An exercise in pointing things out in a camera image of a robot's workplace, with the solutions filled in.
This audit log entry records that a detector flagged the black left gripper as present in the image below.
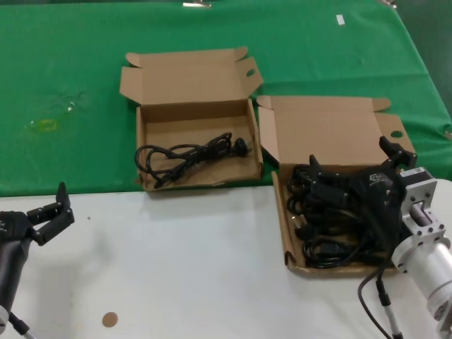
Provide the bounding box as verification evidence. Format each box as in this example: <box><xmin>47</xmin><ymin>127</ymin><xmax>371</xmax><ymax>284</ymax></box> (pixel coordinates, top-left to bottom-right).
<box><xmin>0</xmin><ymin>182</ymin><xmax>76</xmax><ymax>309</ymax></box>

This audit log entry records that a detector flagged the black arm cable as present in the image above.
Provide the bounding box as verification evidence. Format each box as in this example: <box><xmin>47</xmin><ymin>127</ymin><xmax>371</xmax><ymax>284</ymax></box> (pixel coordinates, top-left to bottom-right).
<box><xmin>355</xmin><ymin>259</ymin><xmax>404</xmax><ymax>339</ymax></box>
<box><xmin>8</xmin><ymin>312</ymin><xmax>36</xmax><ymax>339</ymax></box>

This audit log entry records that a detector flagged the brown cardboard box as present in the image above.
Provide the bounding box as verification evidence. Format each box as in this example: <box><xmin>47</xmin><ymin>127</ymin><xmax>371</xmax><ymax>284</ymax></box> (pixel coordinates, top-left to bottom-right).
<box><xmin>119</xmin><ymin>45</ymin><xmax>265</xmax><ymax>192</ymax></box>
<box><xmin>256</xmin><ymin>94</ymin><xmax>417</xmax><ymax>278</ymax></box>

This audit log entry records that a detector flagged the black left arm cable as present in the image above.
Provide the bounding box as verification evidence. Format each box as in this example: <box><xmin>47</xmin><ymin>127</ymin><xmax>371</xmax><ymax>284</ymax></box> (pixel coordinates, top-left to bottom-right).
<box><xmin>8</xmin><ymin>312</ymin><xmax>36</xmax><ymax>339</ymax></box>

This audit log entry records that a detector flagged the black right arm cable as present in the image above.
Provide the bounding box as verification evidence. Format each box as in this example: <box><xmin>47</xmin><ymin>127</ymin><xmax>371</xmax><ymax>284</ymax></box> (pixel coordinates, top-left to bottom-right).
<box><xmin>355</xmin><ymin>259</ymin><xmax>404</xmax><ymax>339</ymax></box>

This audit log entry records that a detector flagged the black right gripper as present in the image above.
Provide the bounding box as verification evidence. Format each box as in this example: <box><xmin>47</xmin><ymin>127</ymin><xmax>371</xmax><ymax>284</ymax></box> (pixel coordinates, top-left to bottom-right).
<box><xmin>309</xmin><ymin>135</ymin><xmax>418</xmax><ymax>254</ymax></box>

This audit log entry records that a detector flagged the black power cable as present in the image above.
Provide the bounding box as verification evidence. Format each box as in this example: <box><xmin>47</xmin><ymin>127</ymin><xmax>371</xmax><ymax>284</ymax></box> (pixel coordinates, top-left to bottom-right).
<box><xmin>292</xmin><ymin>211</ymin><xmax>393</xmax><ymax>268</ymax></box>
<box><xmin>134</xmin><ymin>131</ymin><xmax>253</xmax><ymax>189</ymax></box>
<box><xmin>286</xmin><ymin>163</ymin><xmax>354</xmax><ymax>222</ymax></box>

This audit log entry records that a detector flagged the green tablecloth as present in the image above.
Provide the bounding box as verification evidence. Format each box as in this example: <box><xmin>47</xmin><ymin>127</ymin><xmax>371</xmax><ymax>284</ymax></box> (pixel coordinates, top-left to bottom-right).
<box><xmin>0</xmin><ymin>0</ymin><xmax>452</xmax><ymax>197</ymax></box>

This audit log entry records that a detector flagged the clear tape scrap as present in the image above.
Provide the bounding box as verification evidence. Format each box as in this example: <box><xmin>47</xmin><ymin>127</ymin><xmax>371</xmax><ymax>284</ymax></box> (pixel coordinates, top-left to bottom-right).
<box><xmin>52</xmin><ymin>90</ymin><xmax>88</xmax><ymax>114</ymax></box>

